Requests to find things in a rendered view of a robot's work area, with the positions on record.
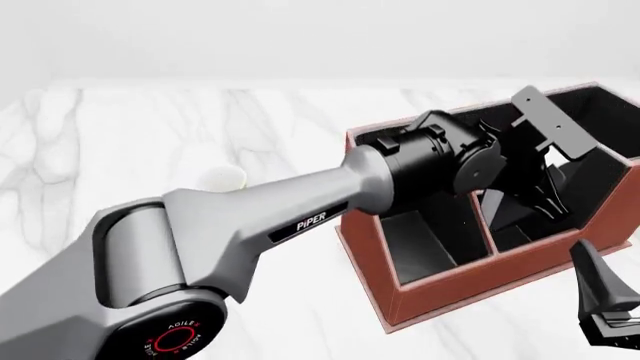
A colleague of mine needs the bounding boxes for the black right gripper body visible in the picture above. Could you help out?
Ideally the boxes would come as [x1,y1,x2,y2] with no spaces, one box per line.
[576,305,640,349]

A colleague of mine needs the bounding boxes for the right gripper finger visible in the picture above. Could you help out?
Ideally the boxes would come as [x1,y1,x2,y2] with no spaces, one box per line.
[571,237,607,313]
[593,249,640,313]

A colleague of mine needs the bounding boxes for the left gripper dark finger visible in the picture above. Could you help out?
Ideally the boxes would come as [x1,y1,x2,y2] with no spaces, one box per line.
[480,188,531,231]

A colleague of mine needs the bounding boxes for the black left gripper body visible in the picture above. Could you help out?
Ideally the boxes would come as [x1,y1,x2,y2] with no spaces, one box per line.
[518,175,572,228]

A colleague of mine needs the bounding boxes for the red-brown desk caddy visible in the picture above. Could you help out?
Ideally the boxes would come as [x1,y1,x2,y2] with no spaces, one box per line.
[335,80,640,335]

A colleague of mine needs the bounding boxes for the small flat grey plate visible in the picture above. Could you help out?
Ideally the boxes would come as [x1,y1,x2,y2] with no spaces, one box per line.
[509,84,599,161]

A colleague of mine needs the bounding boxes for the pale round object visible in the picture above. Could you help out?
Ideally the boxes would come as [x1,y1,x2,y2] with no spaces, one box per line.
[196,165,247,192]

